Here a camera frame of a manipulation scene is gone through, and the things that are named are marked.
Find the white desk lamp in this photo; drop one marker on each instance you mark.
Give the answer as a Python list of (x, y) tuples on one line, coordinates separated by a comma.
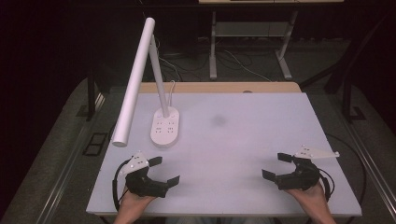
[(134, 84)]

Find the dark metal stand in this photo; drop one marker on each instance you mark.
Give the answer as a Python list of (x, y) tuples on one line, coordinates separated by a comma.
[(91, 96), (348, 99)]

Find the person's left hand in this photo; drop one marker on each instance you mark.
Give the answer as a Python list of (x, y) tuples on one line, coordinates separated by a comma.
[(134, 202)]

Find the black floor socket frame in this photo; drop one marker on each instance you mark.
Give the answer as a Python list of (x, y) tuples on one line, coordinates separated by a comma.
[(95, 144)]

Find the person's right hand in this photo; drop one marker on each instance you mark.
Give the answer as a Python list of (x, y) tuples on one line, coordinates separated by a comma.
[(311, 197)]

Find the grey metal desk frame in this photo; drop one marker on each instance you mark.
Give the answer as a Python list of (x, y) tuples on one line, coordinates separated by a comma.
[(249, 29)]

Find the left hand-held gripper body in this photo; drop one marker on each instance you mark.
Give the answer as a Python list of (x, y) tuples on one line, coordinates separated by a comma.
[(144, 184)]

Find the white table mat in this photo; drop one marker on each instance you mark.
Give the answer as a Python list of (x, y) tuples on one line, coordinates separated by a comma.
[(236, 149)]

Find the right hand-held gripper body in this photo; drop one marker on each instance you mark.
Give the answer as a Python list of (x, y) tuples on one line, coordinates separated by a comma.
[(300, 179)]

